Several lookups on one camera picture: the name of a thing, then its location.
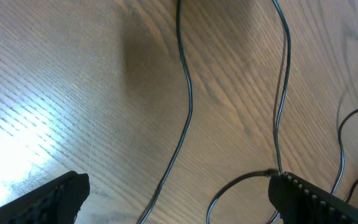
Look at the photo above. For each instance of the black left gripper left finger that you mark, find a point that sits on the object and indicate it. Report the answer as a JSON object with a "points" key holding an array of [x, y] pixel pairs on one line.
{"points": [[56, 202]]}

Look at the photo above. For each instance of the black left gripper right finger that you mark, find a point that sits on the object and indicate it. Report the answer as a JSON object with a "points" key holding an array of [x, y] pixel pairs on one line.
{"points": [[299, 201]]}

